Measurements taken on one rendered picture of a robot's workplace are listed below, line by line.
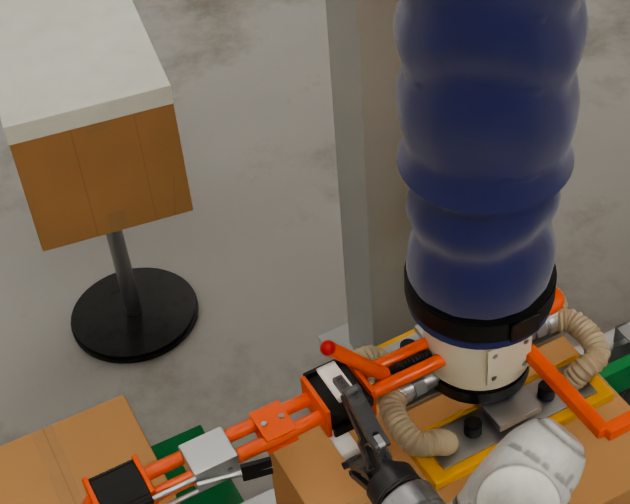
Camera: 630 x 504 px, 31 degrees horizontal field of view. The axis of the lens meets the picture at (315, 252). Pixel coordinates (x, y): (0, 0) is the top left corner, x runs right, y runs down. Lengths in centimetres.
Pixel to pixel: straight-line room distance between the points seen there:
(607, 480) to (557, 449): 58
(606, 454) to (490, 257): 61
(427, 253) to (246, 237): 227
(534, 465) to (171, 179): 171
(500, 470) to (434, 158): 40
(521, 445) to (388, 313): 178
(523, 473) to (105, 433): 142
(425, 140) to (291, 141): 279
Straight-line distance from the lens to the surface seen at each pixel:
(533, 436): 147
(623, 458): 207
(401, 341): 192
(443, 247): 157
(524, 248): 160
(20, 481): 265
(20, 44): 306
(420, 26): 138
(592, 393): 190
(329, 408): 171
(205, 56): 474
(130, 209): 299
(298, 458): 205
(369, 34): 262
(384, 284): 313
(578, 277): 371
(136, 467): 168
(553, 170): 152
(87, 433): 269
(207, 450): 169
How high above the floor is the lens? 260
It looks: 43 degrees down
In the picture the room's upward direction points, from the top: 5 degrees counter-clockwise
